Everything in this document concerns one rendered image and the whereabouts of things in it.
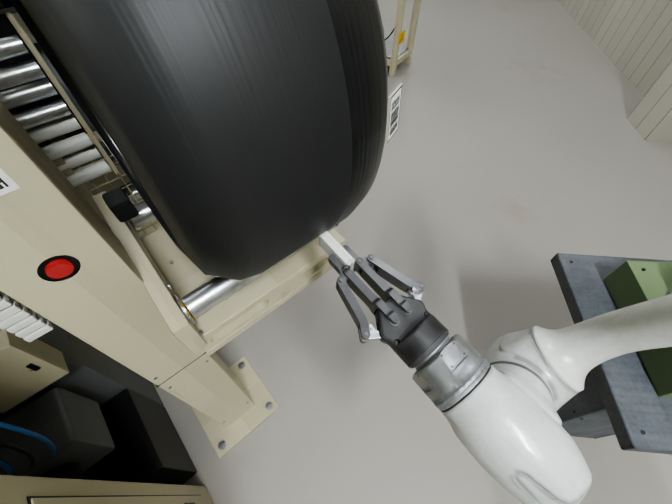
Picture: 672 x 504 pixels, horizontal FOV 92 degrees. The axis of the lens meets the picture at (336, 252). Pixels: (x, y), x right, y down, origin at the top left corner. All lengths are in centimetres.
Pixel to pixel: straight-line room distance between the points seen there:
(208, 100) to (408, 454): 135
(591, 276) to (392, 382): 82
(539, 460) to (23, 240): 64
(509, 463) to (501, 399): 6
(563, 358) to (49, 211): 69
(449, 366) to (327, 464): 104
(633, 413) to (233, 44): 100
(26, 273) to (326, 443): 114
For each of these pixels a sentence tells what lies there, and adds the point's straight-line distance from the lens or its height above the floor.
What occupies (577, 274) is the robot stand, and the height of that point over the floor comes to 65.
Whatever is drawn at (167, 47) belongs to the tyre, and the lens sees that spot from 30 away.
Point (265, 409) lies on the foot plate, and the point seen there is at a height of 1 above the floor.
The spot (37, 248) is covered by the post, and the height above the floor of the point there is 110.
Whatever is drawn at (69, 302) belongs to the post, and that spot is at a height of 100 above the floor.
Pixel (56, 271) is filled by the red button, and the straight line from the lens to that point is 57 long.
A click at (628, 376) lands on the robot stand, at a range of 105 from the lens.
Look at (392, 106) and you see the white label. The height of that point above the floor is 122.
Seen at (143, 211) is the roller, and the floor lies 92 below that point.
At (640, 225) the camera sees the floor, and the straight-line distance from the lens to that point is 259.
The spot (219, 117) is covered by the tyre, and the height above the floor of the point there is 128.
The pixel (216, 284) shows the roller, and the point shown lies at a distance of 63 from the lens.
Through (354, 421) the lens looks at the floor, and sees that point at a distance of 145.
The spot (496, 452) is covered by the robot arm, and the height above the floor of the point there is 100.
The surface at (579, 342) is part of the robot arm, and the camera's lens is 58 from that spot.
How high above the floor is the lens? 143
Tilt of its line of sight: 54 degrees down
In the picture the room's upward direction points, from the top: straight up
